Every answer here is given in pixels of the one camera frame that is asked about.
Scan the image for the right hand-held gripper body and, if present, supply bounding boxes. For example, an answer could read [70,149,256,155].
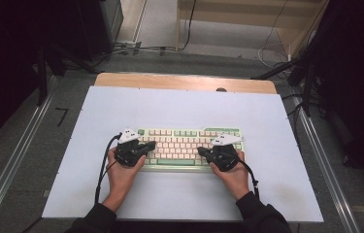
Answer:
[210,133,246,173]

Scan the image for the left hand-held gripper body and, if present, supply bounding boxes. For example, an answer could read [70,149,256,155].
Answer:
[114,128,146,168]

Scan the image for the green and pink keyboard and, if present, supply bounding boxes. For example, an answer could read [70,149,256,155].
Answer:
[136,126,246,173]

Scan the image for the person's right hand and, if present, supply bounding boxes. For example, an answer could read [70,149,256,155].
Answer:
[209,150,250,202]

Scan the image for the person's left hand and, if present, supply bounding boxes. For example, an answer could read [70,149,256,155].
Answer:
[106,147,148,202]

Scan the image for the person's dark clothing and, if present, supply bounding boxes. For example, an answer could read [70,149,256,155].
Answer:
[114,220,249,233]

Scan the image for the black metal stand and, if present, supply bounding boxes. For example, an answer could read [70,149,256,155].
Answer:
[250,52,328,119]
[35,43,98,107]

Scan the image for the black equipment cabinet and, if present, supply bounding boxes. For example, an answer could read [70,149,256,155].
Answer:
[75,0,124,62]

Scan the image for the light wooden shelf unit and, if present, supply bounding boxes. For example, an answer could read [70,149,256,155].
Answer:
[175,0,330,60]

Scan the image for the dark curtain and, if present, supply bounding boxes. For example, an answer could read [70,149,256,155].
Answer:
[0,0,85,154]
[310,0,364,197]

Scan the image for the right hand-held gripper black cable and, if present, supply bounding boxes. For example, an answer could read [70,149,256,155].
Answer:
[233,150,261,201]

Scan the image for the hand-held gripper black cable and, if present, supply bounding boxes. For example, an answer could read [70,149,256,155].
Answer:
[233,150,261,201]
[93,132,122,206]

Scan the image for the left hand-held gripper black cable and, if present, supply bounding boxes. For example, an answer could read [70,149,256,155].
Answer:
[93,132,122,206]

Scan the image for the bundle of floor cables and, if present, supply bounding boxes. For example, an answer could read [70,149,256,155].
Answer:
[91,40,184,62]

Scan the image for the metal floor rail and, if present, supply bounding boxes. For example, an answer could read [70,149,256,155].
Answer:
[0,91,56,233]
[289,95,362,233]

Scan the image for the white coiled cable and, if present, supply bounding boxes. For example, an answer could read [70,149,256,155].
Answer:
[257,0,293,71]

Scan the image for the black hanging cable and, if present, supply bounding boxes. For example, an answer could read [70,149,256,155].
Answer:
[181,0,199,51]

